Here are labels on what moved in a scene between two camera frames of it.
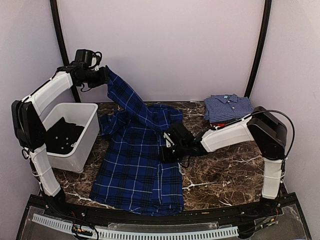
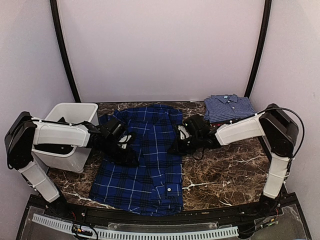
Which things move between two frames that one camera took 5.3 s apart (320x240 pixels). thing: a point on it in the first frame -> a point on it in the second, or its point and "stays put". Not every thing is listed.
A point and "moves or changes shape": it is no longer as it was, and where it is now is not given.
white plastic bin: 84,114 stays put
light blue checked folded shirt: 219,108 stays put
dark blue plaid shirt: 131,175 moves or changes shape
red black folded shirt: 221,125 stays put
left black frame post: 75,91 stays put
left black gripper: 104,78 -> 127,159
